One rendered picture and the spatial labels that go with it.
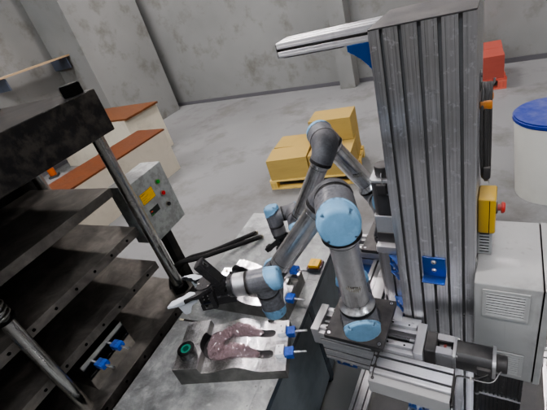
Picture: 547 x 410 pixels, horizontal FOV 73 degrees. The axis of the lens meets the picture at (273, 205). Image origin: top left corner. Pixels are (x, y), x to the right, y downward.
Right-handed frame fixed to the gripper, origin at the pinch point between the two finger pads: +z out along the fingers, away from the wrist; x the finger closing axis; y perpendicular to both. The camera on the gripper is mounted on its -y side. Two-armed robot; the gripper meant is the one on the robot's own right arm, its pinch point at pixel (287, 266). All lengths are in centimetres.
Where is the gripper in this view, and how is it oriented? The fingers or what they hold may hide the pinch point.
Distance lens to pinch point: 196.2
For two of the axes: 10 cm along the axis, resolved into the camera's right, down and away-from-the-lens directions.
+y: 8.3, -0.7, -5.5
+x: 4.6, -4.7, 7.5
